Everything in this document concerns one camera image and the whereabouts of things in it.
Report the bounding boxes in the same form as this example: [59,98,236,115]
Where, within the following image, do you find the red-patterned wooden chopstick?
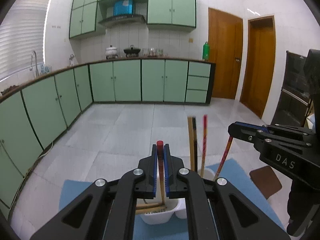
[213,136,233,181]

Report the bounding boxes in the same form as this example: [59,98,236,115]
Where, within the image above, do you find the red-tipped wooden chopstick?
[156,140,165,205]

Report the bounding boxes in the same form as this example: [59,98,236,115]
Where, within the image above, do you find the green lower kitchen cabinets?
[1,58,215,209]

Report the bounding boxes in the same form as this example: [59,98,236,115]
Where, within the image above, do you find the green kitchen cabinets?
[69,0,197,39]
[1,58,215,209]

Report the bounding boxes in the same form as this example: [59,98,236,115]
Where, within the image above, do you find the green upper kitchen cabinets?
[69,0,197,39]

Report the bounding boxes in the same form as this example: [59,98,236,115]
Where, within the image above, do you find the white two-compartment utensil holder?
[139,167,217,225]

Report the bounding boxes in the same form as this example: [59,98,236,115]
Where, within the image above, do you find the brown wooden stool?
[249,166,282,199]

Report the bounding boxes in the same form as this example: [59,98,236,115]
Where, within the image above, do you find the blue table mat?
[58,157,286,240]

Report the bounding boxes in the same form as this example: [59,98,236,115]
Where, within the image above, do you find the orange-patterned chopstick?
[200,114,208,178]

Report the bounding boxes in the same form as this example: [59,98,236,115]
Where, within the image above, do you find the dark brown chopstick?
[192,116,198,172]

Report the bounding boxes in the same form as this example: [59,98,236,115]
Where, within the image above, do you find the light bamboo chopstick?
[188,116,195,171]

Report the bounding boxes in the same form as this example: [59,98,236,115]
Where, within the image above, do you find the black glass cabinet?
[271,51,311,127]

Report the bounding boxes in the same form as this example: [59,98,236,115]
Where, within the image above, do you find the right wooden door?
[240,15,276,118]

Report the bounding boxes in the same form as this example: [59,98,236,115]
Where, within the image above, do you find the wooden door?
[208,8,243,99]
[240,15,276,118]

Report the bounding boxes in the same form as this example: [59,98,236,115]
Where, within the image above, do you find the green bottle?
[202,41,209,61]

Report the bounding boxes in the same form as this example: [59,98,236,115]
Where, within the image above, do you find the left wooden door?
[208,8,243,99]

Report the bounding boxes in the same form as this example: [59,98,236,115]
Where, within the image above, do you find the glass cups on counter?
[143,48,163,57]

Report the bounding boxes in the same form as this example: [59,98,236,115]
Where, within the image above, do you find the black wok with lid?
[124,45,141,57]

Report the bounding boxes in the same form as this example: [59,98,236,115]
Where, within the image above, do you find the chrome sink faucet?
[29,50,39,77]

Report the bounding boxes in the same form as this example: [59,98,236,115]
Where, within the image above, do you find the white cooking pot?
[105,45,118,59]

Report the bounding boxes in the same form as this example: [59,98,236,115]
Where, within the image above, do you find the black range hood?
[98,14,146,28]

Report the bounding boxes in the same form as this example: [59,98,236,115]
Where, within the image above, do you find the blue box on hood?
[113,0,135,16]

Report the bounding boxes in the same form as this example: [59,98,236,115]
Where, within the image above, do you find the white window blind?
[1,0,51,80]

